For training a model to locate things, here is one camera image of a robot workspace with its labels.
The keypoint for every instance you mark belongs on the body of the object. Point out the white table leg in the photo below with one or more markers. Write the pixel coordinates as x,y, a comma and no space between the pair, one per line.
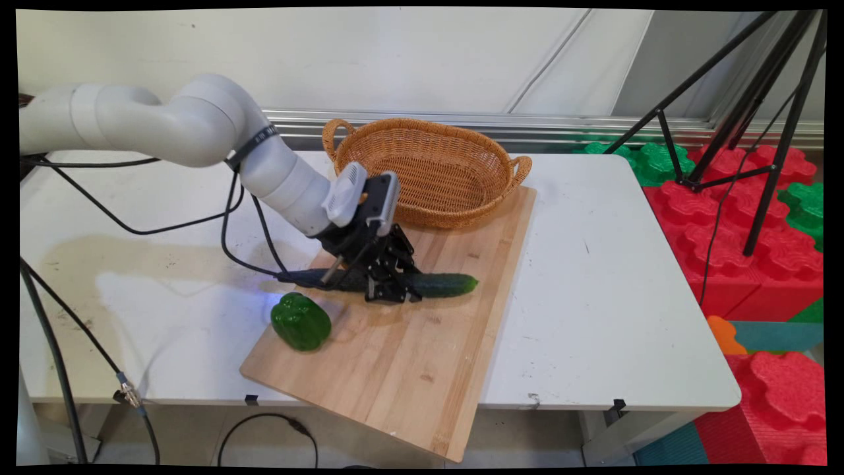
613,439

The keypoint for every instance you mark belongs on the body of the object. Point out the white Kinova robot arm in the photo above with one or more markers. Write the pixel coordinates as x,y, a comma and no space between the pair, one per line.
198,119

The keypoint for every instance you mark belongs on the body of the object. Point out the green foam building block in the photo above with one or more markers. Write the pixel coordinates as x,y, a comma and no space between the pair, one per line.
659,161
812,313
808,204

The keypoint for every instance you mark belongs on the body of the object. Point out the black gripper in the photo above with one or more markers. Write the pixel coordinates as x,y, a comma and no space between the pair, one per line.
356,243

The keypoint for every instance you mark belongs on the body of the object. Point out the wooden cutting board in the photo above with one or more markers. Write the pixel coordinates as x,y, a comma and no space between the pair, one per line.
409,369

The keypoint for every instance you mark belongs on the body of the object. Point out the teal foam floor mat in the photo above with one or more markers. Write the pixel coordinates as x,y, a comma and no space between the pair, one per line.
672,448

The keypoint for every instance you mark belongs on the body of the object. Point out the black tripod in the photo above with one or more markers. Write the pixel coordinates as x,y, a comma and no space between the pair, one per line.
691,183

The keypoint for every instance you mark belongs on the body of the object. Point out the bell pepper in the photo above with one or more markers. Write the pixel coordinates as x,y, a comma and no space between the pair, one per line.
300,323

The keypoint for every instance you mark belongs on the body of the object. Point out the aluminium wall rail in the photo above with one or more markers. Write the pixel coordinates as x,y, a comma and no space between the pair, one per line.
560,128

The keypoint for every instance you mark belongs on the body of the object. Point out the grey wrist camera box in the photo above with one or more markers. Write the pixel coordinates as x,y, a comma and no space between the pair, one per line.
382,198

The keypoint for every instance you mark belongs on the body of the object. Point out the long dark green cucumber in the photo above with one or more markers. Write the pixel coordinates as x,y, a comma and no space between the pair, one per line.
448,285

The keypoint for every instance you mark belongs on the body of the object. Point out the red foam building block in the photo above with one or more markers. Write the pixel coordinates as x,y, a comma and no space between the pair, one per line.
784,165
778,396
725,284

